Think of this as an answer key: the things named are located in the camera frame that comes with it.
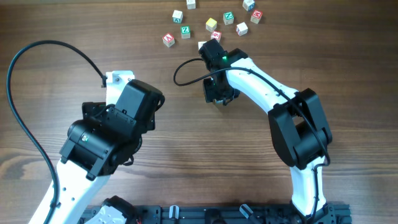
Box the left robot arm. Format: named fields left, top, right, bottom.
left=30, top=80, right=165, bottom=223

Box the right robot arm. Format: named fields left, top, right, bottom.
left=198, top=39, right=332, bottom=223

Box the white block black drawing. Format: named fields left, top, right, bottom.
left=198, top=41, right=206, bottom=49

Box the red 9 block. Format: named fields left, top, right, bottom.
left=210, top=30, right=222, bottom=42

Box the yellow top block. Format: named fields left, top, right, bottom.
left=205, top=18, right=218, bottom=32

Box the white block red side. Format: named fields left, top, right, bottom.
left=236, top=22, right=248, bottom=36

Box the green Z block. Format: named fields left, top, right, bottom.
left=180, top=26, right=191, bottom=39

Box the red A block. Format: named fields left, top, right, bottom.
left=162, top=33, right=175, bottom=47

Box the green N block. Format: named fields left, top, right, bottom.
left=223, top=11, right=234, bottom=26

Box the red M block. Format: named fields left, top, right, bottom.
left=251, top=9, right=263, bottom=24

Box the teal sided white block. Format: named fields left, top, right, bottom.
left=172, top=10, right=183, bottom=24

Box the plain block top edge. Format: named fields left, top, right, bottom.
left=186, top=0, right=196, bottom=10

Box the blue sided block top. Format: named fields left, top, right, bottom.
left=243, top=0, right=255, bottom=12

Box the black right camera cable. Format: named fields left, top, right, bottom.
left=173, top=57, right=331, bottom=223

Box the black camera cable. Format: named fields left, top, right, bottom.
left=6, top=39, right=108, bottom=224
left=173, top=57, right=331, bottom=223

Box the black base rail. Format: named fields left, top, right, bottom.
left=77, top=203, right=352, bottom=224

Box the black left camera cable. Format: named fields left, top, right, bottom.
left=6, top=39, right=108, bottom=224

